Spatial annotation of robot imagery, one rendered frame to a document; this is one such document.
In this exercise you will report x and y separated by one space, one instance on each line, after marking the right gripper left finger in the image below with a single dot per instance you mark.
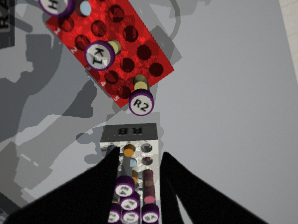
78 201

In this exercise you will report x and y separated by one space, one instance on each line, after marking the red rack with round wells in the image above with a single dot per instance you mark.
141 56

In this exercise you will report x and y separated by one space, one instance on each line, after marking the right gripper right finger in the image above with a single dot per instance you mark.
203 203

